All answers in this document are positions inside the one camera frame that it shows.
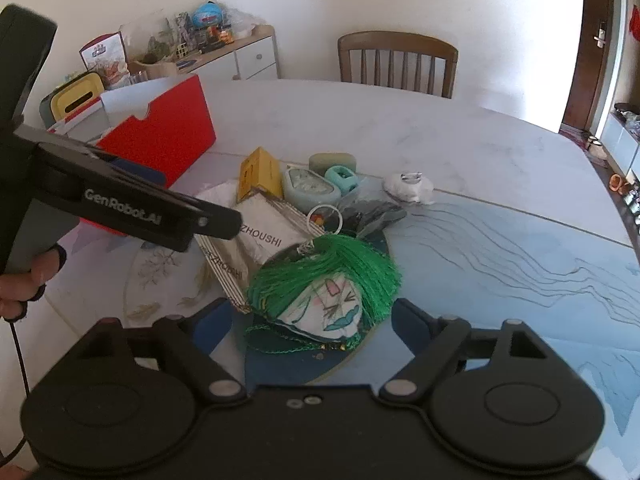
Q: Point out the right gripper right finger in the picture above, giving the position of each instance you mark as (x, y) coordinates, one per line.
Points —
(436, 345)

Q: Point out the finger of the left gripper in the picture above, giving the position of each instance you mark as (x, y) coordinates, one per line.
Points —
(123, 169)
(150, 204)

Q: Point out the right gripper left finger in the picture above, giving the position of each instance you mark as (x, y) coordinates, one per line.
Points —
(185, 348)

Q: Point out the yellow small box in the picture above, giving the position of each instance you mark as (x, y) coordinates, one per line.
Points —
(260, 170)

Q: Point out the silver zhoushi foil packet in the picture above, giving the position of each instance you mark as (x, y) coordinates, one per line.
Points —
(269, 226)

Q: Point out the green tassel face sachet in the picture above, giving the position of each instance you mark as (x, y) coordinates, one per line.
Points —
(326, 294)

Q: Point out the pale blue gear tape dispenser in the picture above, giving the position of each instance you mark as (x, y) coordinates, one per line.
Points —
(304, 189)

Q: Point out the black item clear bag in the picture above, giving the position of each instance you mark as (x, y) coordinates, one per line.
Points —
(366, 217)

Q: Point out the white tissue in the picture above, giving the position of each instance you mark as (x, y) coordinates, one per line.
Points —
(410, 188)

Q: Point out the red keychain toy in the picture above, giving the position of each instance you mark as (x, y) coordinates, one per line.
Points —
(326, 218)

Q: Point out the teal pencil sharpener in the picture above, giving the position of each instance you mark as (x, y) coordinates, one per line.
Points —
(343, 178)

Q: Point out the person left hand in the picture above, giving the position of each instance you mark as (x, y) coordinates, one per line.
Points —
(17, 290)

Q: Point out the red cardboard box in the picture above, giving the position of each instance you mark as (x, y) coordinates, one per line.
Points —
(175, 132)

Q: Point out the yellow tissue box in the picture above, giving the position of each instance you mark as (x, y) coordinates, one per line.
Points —
(68, 97)

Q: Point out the red white snack bag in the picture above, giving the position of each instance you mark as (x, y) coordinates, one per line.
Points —
(106, 56)

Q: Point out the white wooden sideboard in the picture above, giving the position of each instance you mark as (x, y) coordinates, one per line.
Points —
(253, 57)

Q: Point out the blue globe toy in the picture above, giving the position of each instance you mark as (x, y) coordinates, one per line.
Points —
(207, 14)

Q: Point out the wooden chair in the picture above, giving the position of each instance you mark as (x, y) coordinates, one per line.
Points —
(399, 60)

